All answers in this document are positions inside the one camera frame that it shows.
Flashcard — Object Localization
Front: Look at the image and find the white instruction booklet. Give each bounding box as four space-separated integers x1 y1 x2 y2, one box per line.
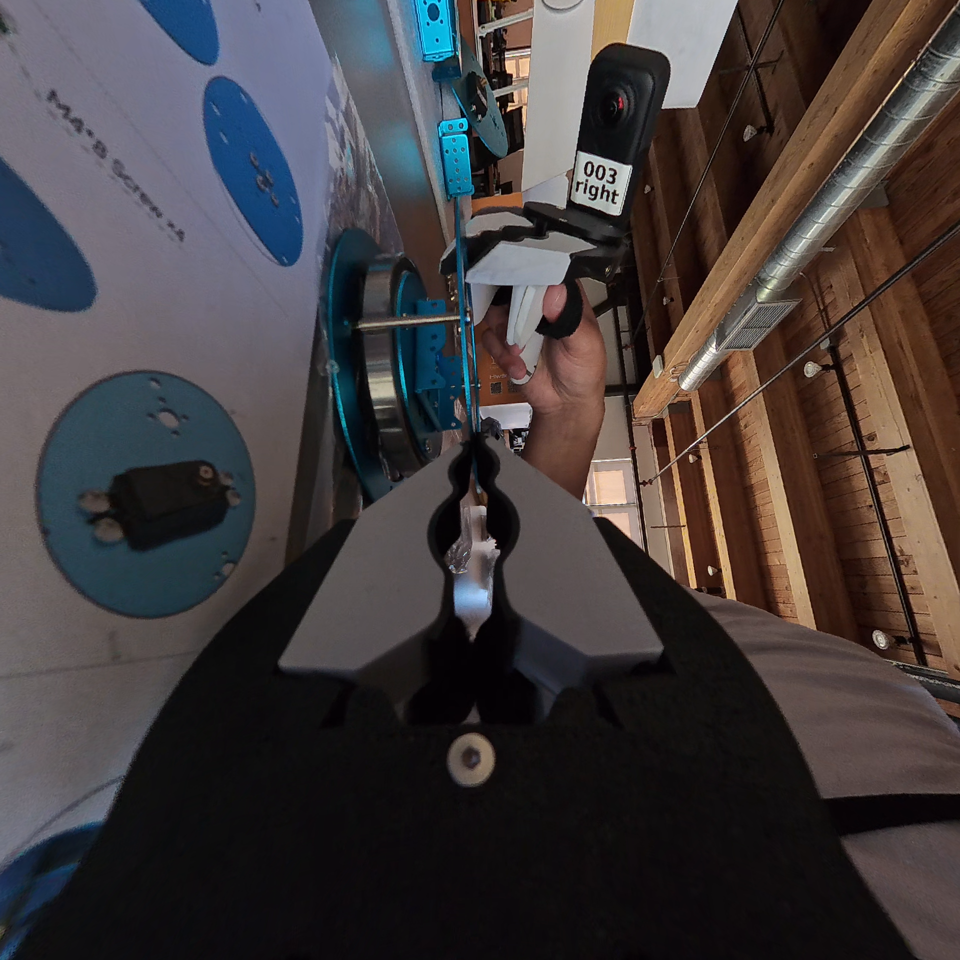
0 0 335 960

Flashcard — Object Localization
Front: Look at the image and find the long steel screw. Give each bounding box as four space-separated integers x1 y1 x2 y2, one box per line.
354 313 468 330

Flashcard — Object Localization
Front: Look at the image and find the grey desk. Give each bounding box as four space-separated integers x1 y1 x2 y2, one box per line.
285 0 481 571

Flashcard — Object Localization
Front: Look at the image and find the teal L bracket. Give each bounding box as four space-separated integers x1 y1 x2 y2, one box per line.
414 0 459 63

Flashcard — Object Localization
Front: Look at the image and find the person's right hand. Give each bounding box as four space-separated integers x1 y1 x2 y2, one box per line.
478 283 607 419

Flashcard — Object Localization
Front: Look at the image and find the blue turntable disc with bearing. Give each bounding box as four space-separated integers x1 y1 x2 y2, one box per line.
358 253 481 475

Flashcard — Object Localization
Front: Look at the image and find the blue disc with black servo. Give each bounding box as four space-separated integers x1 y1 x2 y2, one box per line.
450 37 511 159

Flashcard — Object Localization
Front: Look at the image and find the person's right forearm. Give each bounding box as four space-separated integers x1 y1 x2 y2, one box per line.
519 405 607 502

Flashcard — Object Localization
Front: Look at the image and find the orange cardboard box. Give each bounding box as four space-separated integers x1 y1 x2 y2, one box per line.
471 191 530 410

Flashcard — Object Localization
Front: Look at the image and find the long blue perforated bracket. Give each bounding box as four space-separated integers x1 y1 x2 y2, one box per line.
437 118 474 200

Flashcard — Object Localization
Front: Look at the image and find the silver ventilation duct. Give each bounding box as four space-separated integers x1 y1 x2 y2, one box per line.
678 0 960 393

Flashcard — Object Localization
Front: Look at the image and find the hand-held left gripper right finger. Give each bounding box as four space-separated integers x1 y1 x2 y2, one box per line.
477 437 666 725

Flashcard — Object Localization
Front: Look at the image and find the wooden ceiling beam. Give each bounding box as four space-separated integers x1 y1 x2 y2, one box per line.
633 0 960 421

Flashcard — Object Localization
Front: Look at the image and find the black harness strap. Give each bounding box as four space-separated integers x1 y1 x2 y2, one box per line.
821 793 960 837

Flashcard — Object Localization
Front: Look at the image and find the distant window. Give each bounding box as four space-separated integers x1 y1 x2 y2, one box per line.
585 457 640 535

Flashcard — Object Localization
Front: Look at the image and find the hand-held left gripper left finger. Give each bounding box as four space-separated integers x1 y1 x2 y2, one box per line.
277 437 483 725

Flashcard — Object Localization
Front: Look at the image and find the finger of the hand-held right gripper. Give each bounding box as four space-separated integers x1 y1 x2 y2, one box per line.
439 208 543 273
463 238 574 292

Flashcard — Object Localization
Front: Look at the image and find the clear plastic bag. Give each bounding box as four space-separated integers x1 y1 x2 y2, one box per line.
288 52 410 526

